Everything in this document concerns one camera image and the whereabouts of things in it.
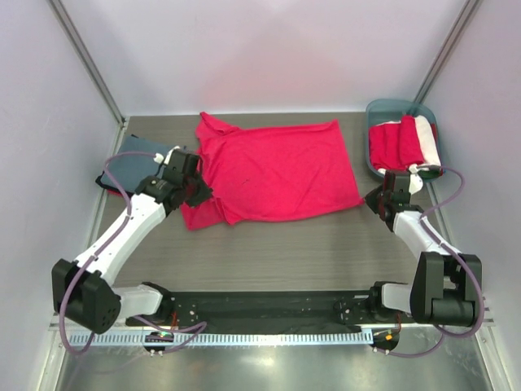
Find right aluminium frame post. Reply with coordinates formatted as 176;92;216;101
414;0;483;103

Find red t shirt in basket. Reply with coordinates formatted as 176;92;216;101
369;116;424;170

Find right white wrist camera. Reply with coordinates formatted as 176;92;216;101
408;165;427;195

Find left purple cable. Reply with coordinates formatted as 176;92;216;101
59;150;164;356

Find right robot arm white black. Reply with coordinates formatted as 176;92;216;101
365;170;484;332

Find white t shirt in basket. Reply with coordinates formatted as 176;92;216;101
376;116;441;172

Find blue plastic basket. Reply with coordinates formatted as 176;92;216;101
365;99;440;177

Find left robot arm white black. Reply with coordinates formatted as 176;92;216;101
51;147;212;334

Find left aluminium frame post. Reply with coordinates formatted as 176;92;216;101
47;0;125;126

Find green t shirt in basket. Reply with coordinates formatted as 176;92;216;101
418;168;443;182

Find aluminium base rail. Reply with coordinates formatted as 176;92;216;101
48;293;496;332

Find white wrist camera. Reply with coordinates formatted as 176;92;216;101
408;165;427;195
153;146;180;166

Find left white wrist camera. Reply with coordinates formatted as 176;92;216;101
153;146;180;166

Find white slotted cable duct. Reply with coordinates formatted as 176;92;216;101
91;329;374;347

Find folded grey-blue t shirt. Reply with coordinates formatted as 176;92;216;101
109;134;173;196

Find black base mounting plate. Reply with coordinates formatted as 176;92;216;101
145;290;410;335

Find pink-red t shirt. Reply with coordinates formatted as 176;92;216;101
181;112;363;231

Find aluminium frame post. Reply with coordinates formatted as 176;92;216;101
414;0;483;103
47;0;125;126

